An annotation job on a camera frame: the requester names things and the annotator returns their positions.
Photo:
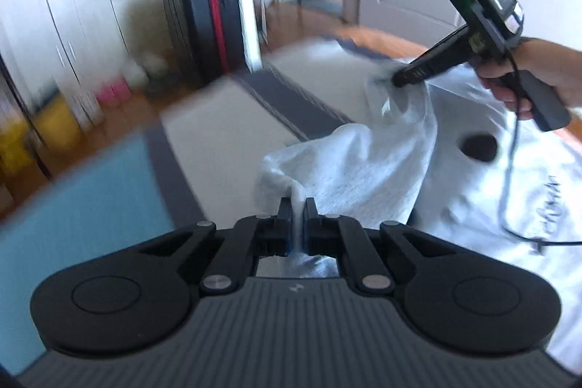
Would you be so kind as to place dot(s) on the pink slipper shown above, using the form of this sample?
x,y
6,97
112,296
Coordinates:
x,y
121,89
107,95

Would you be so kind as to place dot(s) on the white sandal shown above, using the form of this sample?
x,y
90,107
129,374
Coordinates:
x,y
96,106
82,113

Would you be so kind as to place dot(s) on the person's right forearm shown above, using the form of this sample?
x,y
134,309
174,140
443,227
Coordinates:
x,y
564,70

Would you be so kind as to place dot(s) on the black suitcase red stripe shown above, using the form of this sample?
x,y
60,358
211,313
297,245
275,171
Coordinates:
x,y
204,29

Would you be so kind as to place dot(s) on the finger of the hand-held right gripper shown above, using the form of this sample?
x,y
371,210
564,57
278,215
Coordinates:
x,y
399,79

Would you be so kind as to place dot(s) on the yellow trash bin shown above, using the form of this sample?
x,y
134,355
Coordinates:
x,y
59,124

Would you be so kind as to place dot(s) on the yellow plastic bag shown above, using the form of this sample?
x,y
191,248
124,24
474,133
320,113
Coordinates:
x,y
13,151

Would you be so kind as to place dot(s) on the striped bed cover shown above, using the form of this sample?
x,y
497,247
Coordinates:
x,y
227,120

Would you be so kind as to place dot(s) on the grey slipper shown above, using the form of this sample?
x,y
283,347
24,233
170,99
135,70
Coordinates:
x,y
135,73
154,64

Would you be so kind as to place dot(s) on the light grey sweatshirt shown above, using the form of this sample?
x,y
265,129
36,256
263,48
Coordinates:
x,y
363,170

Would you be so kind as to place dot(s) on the person's right hand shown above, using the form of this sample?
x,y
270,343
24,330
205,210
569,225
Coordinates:
x,y
500,70

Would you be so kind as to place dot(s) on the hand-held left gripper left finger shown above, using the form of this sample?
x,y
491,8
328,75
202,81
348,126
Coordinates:
x,y
285,229

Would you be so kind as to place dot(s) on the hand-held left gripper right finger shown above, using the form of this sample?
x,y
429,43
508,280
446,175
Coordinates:
x,y
310,229

